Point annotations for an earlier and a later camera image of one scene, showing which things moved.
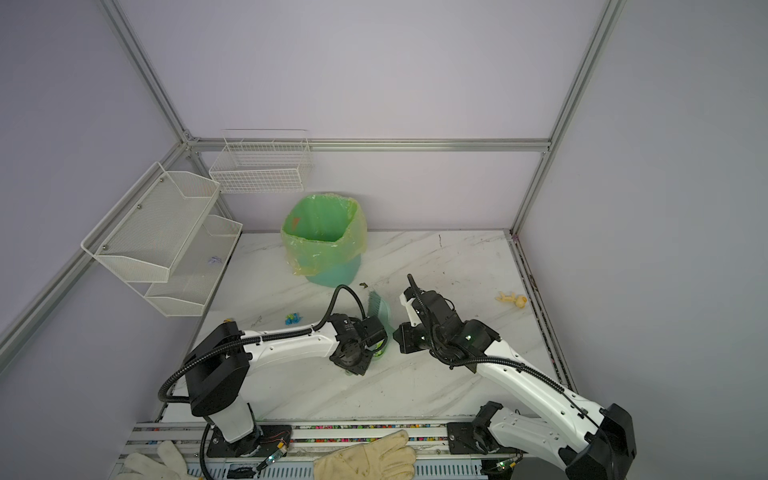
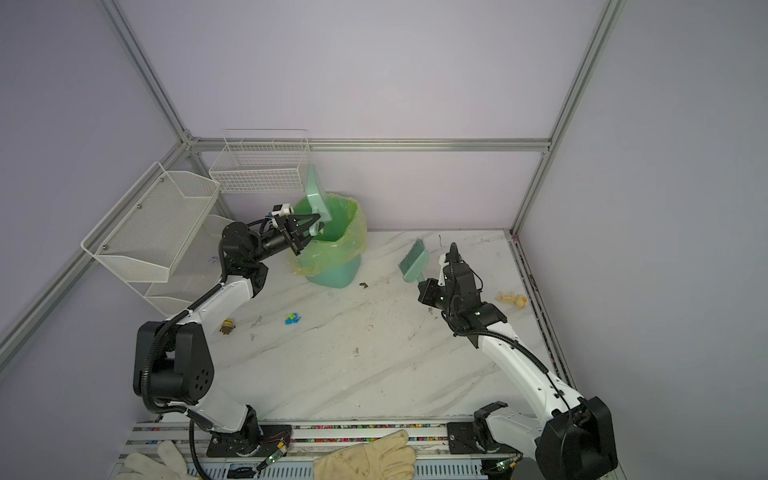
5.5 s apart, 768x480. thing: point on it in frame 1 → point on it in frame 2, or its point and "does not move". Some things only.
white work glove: x=140 y=467 does not move
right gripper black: x=401 y=332 → x=425 y=290
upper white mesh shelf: x=144 y=236 does not move
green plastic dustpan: x=379 y=351 → x=317 y=198
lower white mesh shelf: x=196 y=270 does not move
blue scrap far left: x=292 y=319 does not move
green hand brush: x=377 y=307 → x=412 y=264
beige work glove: x=390 y=458 does not move
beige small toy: x=519 y=300 does not move
